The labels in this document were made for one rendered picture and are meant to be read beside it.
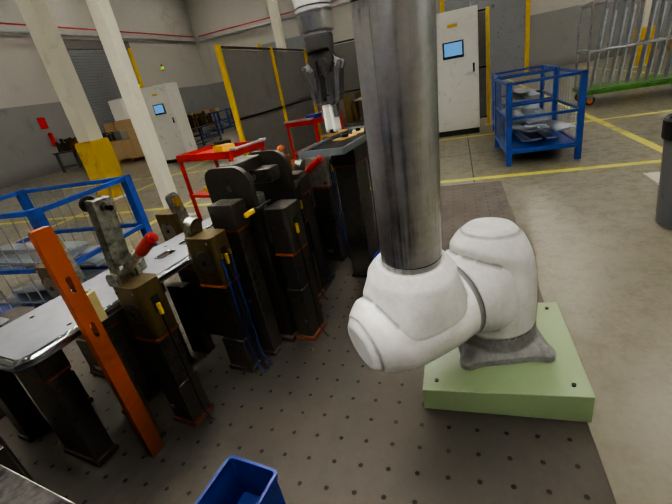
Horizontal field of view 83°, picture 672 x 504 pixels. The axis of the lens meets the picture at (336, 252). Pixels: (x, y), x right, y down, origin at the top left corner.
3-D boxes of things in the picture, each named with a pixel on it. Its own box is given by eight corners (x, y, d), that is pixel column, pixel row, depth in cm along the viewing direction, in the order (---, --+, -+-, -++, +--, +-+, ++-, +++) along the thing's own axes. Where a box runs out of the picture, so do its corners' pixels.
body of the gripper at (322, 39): (339, 29, 96) (345, 69, 100) (313, 36, 101) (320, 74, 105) (321, 30, 91) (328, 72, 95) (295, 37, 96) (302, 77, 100)
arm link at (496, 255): (556, 316, 77) (558, 216, 68) (490, 357, 71) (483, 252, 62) (492, 288, 91) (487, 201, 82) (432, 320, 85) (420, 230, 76)
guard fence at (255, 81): (320, 147, 869) (301, 49, 788) (325, 146, 865) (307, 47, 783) (250, 194, 575) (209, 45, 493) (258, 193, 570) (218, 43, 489)
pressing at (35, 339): (304, 164, 182) (303, 161, 181) (347, 160, 172) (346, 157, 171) (-44, 355, 71) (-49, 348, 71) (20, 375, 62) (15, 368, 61)
